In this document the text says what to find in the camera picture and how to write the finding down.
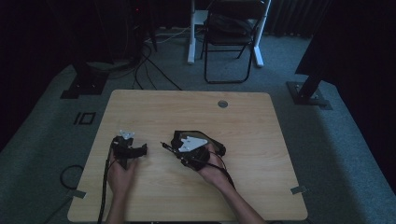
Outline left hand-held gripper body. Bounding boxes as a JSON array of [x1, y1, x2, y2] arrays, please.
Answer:
[[112, 129, 140, 171]]

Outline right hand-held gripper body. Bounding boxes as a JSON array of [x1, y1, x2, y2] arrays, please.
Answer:
[[177, 135, 212, 172]]

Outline black pencil case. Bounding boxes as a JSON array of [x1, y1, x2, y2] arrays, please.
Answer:
[[170, 130, 227, 159]]

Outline person's left hand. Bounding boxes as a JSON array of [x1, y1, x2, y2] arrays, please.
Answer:
[[106, 157, 140, 200]]

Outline person's right hand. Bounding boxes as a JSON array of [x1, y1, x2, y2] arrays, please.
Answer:
[[197, 143, 231, 189]]

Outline grey tape piece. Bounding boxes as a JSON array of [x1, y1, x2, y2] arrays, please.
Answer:
[[66, 189, 87, 200], [290, 185, 308, 196]]

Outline black stand with base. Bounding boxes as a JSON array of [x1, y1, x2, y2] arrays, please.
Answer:
[[286, 69, 333, 111], [60, 60, 110, 100]]

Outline black folding chair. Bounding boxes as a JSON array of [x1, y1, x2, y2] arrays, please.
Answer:
[[200, 1, 256, 85]]

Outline white desk leg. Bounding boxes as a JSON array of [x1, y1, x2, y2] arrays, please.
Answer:
[[252, 0, 273, 68], [187, 0, 198, 65]]

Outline dark bag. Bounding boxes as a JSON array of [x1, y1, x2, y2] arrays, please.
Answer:
[[206, 13, 254, 37]]

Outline dark curtain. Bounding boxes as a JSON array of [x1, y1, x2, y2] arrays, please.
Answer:
[[269, 0, 332, 39]]

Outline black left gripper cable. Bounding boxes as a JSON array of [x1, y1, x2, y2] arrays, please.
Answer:
[[95, 146, 115, 224]]

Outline black cable loop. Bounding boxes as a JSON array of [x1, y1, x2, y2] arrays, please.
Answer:
[[59, 164, 85, 191]]

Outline black floor cables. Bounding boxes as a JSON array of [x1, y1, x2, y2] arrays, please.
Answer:
[[132, 43, 183, 91]]

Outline white floor cable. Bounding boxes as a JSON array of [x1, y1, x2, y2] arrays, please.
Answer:
[[145, 25, 191, 44]]

